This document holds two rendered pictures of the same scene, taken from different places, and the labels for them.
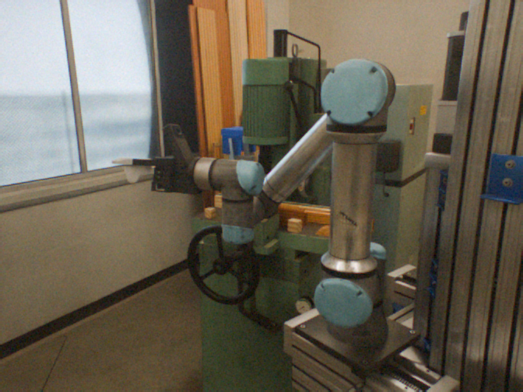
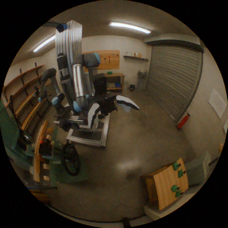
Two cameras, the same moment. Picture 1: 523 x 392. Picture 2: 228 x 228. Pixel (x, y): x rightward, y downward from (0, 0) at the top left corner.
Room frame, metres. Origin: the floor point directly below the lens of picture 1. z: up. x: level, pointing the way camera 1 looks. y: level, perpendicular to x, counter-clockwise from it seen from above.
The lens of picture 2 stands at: (1.19, 0.41, 1.36)
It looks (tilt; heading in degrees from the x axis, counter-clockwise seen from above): 43 degrees down; 225
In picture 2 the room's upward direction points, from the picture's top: straight up
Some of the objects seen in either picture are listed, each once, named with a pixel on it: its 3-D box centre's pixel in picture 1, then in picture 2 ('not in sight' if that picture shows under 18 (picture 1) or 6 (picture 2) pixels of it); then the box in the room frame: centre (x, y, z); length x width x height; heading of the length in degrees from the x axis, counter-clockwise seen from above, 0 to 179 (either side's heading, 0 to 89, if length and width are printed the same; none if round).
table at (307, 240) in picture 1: (265, 231); (48, 153); (1.59, -0.01, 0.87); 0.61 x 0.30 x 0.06; 64
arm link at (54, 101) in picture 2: not in sight; (56, 102); (1.31, -0.62, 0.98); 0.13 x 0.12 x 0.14; 55
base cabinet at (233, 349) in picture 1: (275, 320); (62, 167); (1.82, -0.07, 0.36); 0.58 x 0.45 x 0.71; 154
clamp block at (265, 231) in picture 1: (254, 226); (51, 151); (1.52, 0.03, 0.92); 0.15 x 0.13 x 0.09; 64
